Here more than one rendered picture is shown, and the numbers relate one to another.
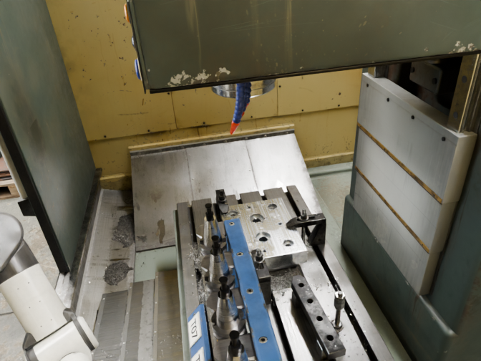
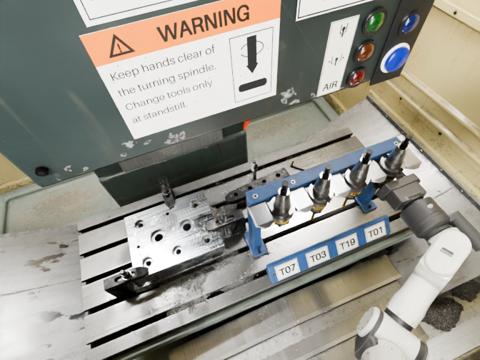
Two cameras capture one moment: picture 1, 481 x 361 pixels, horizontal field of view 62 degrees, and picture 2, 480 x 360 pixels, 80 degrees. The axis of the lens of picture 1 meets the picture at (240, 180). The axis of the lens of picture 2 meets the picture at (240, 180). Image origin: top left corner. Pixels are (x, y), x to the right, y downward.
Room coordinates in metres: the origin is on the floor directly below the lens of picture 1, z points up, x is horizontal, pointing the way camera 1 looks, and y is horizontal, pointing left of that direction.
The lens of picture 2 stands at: (0.84, 0.40, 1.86)
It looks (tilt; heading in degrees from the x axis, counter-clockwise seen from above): 56 degrees down; 262
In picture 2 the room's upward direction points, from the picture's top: 6 degrees counter-clockwise
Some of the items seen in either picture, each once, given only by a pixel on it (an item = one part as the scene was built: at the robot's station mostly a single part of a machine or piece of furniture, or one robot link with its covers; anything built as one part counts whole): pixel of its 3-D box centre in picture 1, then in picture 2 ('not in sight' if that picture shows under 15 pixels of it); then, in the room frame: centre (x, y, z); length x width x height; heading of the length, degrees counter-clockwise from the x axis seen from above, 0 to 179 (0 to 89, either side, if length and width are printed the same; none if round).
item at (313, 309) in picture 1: (314, 317); (257, 188); (0.70, -0.17, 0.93); 0.26 x 0.05 x 0.06; 13
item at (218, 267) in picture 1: (217, 263); (323, 183); (0.59, 0.06, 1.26); 0.04 x 0.04 x 0.07
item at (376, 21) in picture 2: not in sight; (375, 22); (0.66, 0.15, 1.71); 0.02 x 0.01 x 0.02; 8
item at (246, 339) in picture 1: (233, 349); (373, 172); (0.42, 0.03, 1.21); 0.07 x 0.05 x 0.01; 98
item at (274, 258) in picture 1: (260, 233); (173, 233); (1.02, -0.05, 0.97); 0.29 x 0.23 x 0.05; 8
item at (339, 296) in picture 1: (338, 309); (254, 171); (0.69, -0.23, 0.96); 0.03 x 0.03 x 0.13
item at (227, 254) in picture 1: (216, 262); (301, 200); (0.64, 0.06, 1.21); 0.07 x 0.05 x 0.01; 98
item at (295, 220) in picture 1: (305, 226); (168, 195); (1.03, -0.20, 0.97); 0.13 x 0.03 x 0.15; 98
